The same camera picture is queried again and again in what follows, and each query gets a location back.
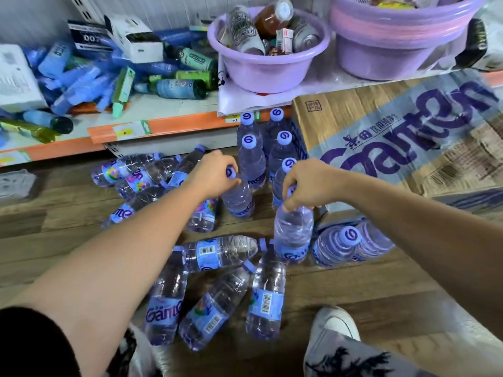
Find white printed carton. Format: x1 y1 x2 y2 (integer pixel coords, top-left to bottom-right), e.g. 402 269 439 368
0 43 49 114

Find brown carton purple print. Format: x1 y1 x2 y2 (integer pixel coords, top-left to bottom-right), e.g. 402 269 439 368
291 68 503 215

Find silver patterned can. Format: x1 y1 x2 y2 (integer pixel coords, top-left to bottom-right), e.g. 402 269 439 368
289 17 322 53

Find dark bottle blue label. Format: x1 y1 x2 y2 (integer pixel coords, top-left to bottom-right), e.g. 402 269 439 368
133 79 208 101

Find pile of water bottles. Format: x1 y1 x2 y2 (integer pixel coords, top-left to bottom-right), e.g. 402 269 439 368
91 107 396 353

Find pink plastic basin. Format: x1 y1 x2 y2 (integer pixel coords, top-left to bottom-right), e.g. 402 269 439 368
330 7 472 50

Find person's black left sleeve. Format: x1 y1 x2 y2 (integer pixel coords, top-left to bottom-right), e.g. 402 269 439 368
0 306 81 377

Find pile of blue tubes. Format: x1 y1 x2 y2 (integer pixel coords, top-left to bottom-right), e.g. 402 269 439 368
21 27 205 116

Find person's right forearm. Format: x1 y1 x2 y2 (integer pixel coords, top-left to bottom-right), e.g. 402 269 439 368
337 168 503 342

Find green white slim box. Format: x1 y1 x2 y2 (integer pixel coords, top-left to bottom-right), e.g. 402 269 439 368
112 66 136 119

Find black white packet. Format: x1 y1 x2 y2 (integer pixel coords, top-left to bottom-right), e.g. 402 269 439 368
455 3 503 72

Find small white red box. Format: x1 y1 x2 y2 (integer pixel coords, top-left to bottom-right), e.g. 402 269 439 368
276 28 294 56

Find dark bottle mint label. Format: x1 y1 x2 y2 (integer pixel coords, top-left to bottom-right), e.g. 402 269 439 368
165 45 218 73

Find price label green arrow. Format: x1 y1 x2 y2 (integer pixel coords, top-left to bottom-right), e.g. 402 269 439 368
113 119 152 141

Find yellow green bottle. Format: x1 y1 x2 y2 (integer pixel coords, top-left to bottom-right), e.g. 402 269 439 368
0 116 62 145

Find white orange-edged store shelf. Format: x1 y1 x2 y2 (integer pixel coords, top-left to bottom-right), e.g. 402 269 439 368
0 0 503 168

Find small white yellow price label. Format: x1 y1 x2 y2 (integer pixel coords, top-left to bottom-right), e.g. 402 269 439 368
224 112 262 124

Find orange flat packet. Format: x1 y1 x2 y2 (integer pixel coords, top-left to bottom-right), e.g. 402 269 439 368
69 101 130 116

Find black white patterned trousers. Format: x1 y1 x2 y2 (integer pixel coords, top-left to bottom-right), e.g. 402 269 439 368
106 324 437 377

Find clear plastic lid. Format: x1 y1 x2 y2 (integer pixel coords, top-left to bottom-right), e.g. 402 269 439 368
0 168 38 201

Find water bottle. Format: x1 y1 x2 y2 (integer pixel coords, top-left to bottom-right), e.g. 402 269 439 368
273 186 315 264
221 165 255 219

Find person's right hand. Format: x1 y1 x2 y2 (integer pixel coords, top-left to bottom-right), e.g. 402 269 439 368
282 157 351 214

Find blue bottle dark cap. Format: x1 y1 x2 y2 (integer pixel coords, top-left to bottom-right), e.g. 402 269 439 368
21 109 74 135

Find small purple plastic basin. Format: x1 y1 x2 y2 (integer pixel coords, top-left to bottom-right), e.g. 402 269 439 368
207 5 332 95

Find dark bottle green label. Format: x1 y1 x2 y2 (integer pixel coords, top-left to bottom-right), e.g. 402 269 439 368
148 70 218 91

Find person's left forearm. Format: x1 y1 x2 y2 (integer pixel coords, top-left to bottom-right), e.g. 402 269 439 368
7 184 205 377

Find person's white shoe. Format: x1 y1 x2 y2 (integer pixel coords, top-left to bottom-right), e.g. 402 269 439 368
310 306 362 344

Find person's left hand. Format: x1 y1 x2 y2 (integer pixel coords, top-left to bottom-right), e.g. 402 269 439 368
183 149 242 202

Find brown drink bottle white cap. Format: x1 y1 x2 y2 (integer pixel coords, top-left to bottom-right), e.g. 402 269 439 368
254 0 294 40

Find yellow snack packet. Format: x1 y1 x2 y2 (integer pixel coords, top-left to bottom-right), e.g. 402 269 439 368
375 0 417 10

